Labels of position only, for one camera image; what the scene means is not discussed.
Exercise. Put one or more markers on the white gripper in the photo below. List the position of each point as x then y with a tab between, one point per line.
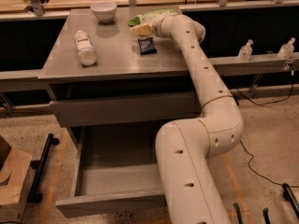
156	27

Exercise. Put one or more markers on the green rice chip bag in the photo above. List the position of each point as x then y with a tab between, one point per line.
146	16

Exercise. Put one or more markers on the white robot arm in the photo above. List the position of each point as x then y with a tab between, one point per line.
183	145

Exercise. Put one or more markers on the grey drawer cabinet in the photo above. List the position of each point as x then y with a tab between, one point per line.
112	42

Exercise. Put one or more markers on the closed grey top drawer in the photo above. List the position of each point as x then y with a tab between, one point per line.
124	109

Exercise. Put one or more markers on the open grey middle drawer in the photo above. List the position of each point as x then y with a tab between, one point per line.
115	170

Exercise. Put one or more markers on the small dark blue snack packet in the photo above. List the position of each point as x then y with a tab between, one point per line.
146	46

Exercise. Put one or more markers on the white ceramic bowl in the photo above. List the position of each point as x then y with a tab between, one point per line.
105	12

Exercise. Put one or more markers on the white plastic bottle lying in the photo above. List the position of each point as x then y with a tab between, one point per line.
85	49

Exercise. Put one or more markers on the clear sanitizer pump bottle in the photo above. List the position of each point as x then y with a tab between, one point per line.
245	51

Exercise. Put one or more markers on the brown cardboard box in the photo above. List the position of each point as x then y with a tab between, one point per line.
15	182

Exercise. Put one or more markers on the black metal stand leg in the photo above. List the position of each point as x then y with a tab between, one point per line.
34	196

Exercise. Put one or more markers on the black bar at right edge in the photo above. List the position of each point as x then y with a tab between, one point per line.
290	197

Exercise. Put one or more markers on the grey metal rail shelf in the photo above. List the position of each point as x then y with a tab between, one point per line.
249	64

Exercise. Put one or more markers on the green handled tool left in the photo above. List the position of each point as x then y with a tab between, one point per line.
238	212

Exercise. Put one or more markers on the green handled tool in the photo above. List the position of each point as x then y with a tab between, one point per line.
265	216
238	212

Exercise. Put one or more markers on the green handled tool right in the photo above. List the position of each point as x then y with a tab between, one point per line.
265	216

